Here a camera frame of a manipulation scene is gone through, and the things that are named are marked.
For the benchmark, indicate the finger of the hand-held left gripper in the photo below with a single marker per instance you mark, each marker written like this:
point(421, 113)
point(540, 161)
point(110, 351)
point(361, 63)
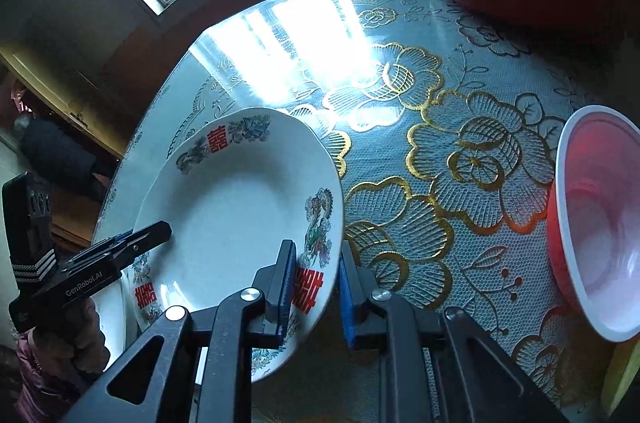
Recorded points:
point(147, 238)
point(107, 242)

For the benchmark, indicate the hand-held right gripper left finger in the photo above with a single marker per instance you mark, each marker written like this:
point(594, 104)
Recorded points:
point(286, 288)

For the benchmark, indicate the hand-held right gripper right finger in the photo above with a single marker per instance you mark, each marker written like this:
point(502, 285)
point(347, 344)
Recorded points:
point(347, 303)

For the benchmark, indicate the white plate with red print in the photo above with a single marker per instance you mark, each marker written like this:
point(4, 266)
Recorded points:
point(235, 213)

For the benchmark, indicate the person's left hand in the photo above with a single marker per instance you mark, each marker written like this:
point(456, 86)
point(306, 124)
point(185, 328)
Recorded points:
point(90, 333)

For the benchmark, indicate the dark cloth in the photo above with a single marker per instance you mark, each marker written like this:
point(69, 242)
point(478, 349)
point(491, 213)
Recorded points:
point(55, 153)

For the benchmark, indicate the wooden cabinet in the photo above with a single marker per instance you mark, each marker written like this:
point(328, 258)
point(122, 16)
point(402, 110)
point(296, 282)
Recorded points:
point(55, 88)

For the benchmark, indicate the lace floral tablecloth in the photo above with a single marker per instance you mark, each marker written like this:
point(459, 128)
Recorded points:
point(450, 103)

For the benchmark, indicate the red plastic bowl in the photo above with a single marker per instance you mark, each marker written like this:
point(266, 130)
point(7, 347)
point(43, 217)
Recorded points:
point(600, 228)

